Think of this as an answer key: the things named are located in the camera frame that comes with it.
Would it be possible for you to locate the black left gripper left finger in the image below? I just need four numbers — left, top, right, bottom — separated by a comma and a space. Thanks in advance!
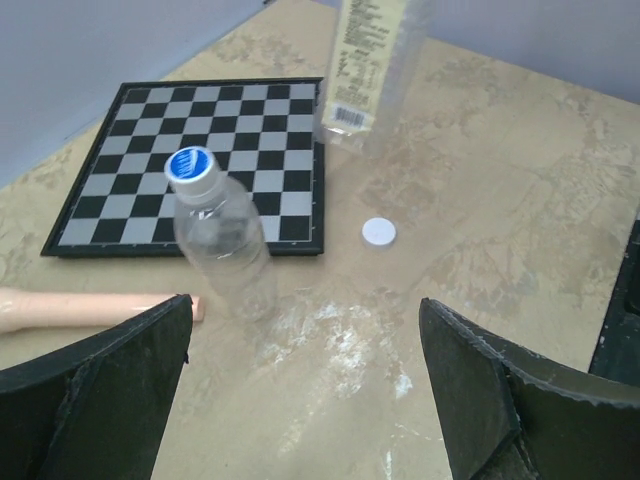
1, 295, 193, 479

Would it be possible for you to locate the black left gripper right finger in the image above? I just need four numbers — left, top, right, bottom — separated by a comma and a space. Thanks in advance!
419, 298, 639, 479

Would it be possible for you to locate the clear plastic bottle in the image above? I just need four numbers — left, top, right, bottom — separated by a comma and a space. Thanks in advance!
315, 0, 433, 157
171, 173, 277, 322

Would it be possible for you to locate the black white checkerboard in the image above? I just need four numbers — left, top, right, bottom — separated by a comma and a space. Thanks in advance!
42, 77, 325, 258

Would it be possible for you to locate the pink cylindrical handle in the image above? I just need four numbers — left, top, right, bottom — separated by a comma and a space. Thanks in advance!
1, 287, 172, 334

